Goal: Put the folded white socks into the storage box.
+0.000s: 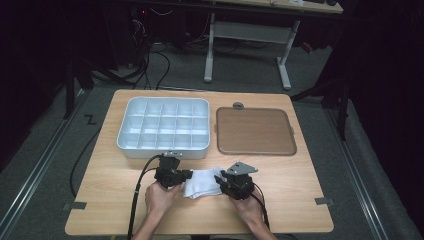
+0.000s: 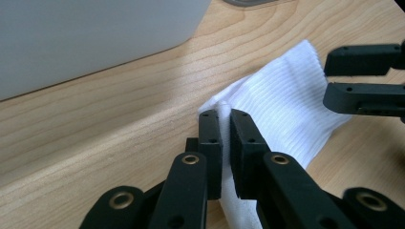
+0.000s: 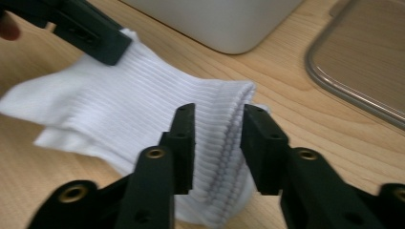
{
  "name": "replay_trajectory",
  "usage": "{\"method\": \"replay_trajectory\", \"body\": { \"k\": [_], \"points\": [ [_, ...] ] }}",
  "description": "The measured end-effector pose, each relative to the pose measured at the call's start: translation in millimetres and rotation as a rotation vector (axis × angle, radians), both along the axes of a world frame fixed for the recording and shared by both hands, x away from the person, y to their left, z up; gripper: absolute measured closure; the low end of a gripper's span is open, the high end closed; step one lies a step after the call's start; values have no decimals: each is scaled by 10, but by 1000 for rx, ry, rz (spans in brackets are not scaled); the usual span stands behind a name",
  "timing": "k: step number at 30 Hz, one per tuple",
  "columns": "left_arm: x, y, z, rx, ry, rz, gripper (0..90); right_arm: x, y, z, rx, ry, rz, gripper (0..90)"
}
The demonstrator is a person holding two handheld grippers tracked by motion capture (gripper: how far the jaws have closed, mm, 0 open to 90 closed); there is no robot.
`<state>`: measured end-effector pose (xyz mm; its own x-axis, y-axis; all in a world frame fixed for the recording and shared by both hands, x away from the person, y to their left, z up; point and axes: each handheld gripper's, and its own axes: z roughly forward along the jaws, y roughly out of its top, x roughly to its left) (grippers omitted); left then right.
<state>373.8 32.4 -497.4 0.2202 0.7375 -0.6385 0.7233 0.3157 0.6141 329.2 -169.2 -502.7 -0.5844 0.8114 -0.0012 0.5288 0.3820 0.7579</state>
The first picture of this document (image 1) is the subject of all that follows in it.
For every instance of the black floor tape mark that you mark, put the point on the black floor tape mark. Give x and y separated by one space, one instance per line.
90 119

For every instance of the person's right hand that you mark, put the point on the person's right hand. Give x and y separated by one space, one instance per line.
250 211

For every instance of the grey round table grommet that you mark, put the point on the grey round table grommet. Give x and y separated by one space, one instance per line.
238 105

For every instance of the grey tape piece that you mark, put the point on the grey tape piece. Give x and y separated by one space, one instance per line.
75 206
324 201

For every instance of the black metal stand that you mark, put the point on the black metal stand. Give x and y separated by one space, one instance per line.
343 113
69 93

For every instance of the white ribbed cloth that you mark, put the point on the white ribbed cloth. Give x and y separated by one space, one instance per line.
203 185

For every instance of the person's left hand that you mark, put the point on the person's left hand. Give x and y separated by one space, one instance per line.
160 200

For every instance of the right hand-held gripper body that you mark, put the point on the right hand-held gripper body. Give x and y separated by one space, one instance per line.
240 183

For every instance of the brown wooden tray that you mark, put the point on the brown wooden tray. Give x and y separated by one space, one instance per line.
255 131

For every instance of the white-framed wooden desk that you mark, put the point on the white-framed wooden desk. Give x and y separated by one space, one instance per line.
250 31

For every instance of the white compartment box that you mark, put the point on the white compartment box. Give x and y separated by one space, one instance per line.
166 123

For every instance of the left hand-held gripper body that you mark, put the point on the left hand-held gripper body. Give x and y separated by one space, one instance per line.
168 173

